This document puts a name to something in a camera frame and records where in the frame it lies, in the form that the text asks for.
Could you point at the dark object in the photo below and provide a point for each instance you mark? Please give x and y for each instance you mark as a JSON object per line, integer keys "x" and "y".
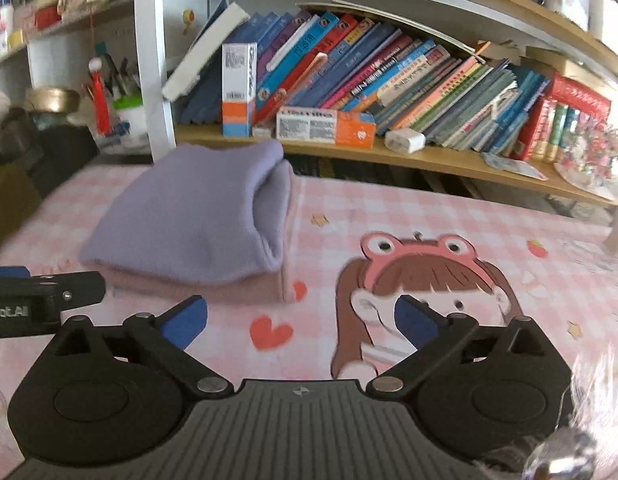
{"x": 54, "y": 150}

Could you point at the row of books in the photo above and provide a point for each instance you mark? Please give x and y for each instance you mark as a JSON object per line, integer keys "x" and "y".
{"x": 389, "y": 80}

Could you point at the white charger block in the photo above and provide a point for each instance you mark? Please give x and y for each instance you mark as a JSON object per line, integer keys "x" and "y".
{"x": 404, "y": 140}

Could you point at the wooden bookshelf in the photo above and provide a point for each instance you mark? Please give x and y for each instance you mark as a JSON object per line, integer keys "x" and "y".
{"x": 439, "y": 159}

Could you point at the pink sweater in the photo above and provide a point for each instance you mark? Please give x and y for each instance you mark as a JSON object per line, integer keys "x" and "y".
{"x": 214, "y": 290}

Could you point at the wooden wall shelf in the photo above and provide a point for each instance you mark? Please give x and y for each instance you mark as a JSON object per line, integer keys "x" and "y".
{"x": 79, "y": 21}

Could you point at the small red box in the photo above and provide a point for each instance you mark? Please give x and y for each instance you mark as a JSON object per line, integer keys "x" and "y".
{"x": 46, "y": 16}

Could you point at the blue white paper card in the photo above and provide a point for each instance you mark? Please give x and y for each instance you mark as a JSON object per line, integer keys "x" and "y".
{"x": 514, "y": 165}

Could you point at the brown box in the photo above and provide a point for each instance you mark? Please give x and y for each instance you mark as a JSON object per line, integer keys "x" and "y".
{"x": 9, "y": 205}

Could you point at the brass bowl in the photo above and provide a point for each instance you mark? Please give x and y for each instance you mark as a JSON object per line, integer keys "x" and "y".
{"x": 51, "y": 100}

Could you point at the red boxed book set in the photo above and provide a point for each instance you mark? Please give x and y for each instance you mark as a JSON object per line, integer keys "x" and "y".
{"x": 579, "y": 95}

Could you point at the white green pen cup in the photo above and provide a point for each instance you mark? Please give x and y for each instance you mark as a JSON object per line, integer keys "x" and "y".
{"x": 134, "y": 125}

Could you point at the white storage box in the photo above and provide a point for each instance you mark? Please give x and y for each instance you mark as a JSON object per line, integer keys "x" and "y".
{"x": 611, "y": 15}

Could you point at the clear plastic bag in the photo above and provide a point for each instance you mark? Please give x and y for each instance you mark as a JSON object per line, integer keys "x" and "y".
{"x": 589, "y": 410}

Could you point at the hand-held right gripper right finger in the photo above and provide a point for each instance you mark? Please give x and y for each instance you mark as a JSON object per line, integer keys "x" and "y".
{"x": 414, "y": 325}

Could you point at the bunch of pens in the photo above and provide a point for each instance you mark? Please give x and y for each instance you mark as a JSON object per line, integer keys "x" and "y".
{"x": 121, "y": 80}

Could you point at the purple sweater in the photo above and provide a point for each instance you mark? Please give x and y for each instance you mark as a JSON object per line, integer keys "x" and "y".
{"x": 189, "y": 210}

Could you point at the pink checkered printed table mat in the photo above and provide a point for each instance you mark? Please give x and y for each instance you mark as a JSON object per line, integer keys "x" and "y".
{"x": 489, "y": 240}

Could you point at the white bottle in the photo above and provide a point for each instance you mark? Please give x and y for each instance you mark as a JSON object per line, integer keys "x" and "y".
{"x": 4, "y": 25}

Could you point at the thick white book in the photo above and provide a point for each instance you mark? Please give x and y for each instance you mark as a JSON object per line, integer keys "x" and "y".
{"x": 209, "y": 45}

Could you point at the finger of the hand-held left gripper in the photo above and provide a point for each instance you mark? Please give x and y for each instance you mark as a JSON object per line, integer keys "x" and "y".
{"x": 79, "y": 287}

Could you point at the flat white orange box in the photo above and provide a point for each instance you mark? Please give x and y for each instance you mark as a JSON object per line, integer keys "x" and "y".
{"x": 319, "y": 125}

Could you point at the tall white orange box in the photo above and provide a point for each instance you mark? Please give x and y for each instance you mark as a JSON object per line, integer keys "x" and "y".
{"x": 239, "y": 90}

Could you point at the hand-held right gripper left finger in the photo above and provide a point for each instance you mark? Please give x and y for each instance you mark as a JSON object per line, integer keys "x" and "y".
{"x": 184, "y": 320}

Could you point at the white shelf post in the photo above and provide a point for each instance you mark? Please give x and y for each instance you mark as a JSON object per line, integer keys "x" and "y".
{"x": 151, "y": 60}

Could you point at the pink floral ornament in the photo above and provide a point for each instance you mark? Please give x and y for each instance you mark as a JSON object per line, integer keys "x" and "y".
{"x": 589, "y": 155}

